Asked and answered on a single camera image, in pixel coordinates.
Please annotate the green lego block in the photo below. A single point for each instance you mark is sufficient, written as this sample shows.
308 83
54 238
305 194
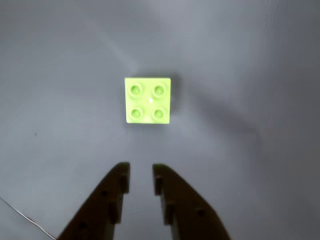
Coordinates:
147 101

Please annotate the grey foam mat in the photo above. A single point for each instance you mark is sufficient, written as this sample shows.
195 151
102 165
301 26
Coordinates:
225 125

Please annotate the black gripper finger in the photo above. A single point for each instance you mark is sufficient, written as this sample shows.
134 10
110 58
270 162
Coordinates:
97 210
187 210

